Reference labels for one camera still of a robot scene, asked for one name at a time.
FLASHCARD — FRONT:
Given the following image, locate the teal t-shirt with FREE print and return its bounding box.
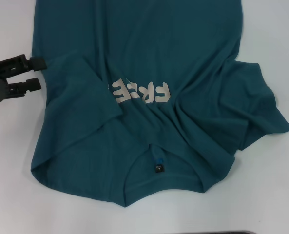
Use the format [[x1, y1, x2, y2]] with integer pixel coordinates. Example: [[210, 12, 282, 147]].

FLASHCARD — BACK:
[[29, 0, 289, 208]]

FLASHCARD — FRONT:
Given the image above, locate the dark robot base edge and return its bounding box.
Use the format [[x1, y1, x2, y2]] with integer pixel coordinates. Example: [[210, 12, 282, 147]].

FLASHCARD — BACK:
[[197, 230, 254, 234]]

